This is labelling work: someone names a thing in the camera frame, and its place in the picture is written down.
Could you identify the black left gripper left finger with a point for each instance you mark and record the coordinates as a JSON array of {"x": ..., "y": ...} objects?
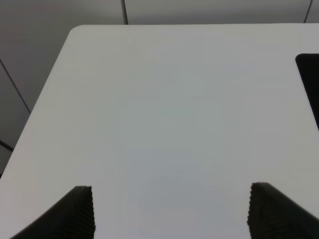
[{"x": 72, "y": 217}]

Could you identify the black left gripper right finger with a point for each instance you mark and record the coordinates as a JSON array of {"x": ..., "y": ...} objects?
[{"x": 273, "y": 215}]

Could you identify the black mouse pad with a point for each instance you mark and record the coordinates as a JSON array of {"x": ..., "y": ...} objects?
[{"x": 308, "y": 66}]

